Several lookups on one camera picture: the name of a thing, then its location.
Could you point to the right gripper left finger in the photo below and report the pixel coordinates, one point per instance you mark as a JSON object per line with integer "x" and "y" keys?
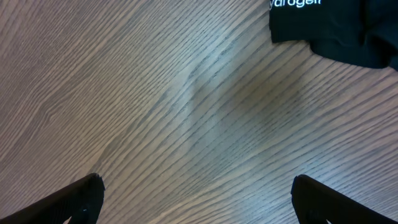
{"x": 79, "y": 202}

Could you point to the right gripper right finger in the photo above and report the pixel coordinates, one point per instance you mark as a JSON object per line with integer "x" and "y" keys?
{"x": 315, "y": 202}

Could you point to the black t-shirt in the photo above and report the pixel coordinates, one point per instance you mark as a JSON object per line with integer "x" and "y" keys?
{"x": 358, "y": 32}

